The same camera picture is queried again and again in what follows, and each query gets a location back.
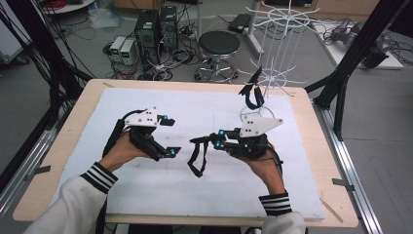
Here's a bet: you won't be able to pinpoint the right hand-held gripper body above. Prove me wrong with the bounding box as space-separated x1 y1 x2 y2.
225 115 284 160

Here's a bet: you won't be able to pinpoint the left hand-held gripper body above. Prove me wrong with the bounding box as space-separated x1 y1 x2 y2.
125 106 168 163

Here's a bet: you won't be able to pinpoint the navy bow tie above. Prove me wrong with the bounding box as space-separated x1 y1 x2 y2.
238 65 266 111

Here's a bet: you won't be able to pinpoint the white wire rack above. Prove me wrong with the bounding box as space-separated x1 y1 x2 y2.
237 0 329 123

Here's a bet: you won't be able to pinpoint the person's left hand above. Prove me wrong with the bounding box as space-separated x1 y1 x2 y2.
98 132 152 174

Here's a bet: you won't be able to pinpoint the person's right hand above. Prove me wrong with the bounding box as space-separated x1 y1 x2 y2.
232 147 285 196

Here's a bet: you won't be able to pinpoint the white table mat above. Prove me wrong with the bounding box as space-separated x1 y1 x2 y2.
52 87 325 220

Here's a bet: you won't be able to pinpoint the white power supply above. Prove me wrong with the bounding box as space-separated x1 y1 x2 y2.
119 38 139 66
109 35 127 61

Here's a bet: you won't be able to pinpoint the black computer tower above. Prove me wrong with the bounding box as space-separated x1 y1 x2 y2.
159 5 179 51
133 9 161 65

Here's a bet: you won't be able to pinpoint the black round stool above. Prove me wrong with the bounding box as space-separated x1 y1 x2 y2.
194 30 242 84

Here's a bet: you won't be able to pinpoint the white desk leg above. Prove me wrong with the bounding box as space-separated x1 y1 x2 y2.
243 0 266 60

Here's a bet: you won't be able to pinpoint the flat black box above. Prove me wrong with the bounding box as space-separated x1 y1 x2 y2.
227 13 253 34

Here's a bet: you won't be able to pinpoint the clear plastic bag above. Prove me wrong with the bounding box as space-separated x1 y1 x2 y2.
87 8 125 31

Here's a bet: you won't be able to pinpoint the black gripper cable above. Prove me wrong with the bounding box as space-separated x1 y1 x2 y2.
102 109 148 159
268 145 284 178

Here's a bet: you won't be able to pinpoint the aluminium rail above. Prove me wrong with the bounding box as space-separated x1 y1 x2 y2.
311 97 385 234
0 123 67 217

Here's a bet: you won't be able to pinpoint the black frame post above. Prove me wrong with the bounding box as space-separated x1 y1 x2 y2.
304 0 408 141
5 0 84 131

